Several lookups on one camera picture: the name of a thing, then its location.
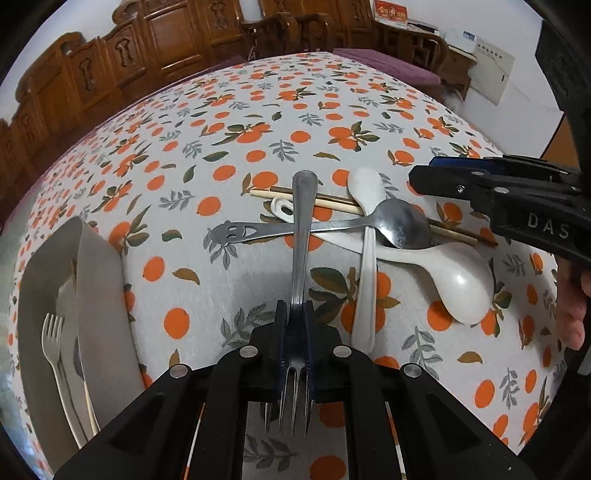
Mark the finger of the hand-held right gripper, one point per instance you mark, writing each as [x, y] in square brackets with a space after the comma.
[450, 161]
[443, 182]

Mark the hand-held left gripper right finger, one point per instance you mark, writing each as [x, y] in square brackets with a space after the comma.
[311, 332]

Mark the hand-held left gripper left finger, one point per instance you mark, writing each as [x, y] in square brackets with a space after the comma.
[281, 332]

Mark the long white spoon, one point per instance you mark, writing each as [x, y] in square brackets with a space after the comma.
[364, 286]

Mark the large white ceramic spoon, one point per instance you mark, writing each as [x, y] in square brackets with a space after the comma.
[457, 286]

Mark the metal fork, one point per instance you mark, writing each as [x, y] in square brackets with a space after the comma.
[302, 221]

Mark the rectangular metal tray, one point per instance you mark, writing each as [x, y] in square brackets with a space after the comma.
[99, 300]

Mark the white fork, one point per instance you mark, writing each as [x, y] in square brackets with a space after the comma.
[51, 330]

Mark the person's right hand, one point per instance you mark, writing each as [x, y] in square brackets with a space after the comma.
[572, 309]

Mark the translucent plastic bag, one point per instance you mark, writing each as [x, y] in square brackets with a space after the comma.
[450, 94]

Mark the brown wooden door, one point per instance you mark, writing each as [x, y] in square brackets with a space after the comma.
[556, 136]

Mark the wooden side table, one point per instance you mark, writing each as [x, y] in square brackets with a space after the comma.
[459, 69]

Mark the purple armchair cushion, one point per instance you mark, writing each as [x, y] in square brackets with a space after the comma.
[392, 67]

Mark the white box device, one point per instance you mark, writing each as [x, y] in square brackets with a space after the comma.
[461, 40]

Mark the carved wooden armchair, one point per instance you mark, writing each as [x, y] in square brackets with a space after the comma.
[401, 46]

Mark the red desk calendar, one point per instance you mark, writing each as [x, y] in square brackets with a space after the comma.
[390, 14]

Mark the orange print tablecloth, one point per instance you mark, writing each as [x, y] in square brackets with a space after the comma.
[277, 115]

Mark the long carved wooden sofa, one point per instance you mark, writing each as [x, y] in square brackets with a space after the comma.
[161, 41]

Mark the white wall panel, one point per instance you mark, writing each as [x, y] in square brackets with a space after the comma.
[494, 74]

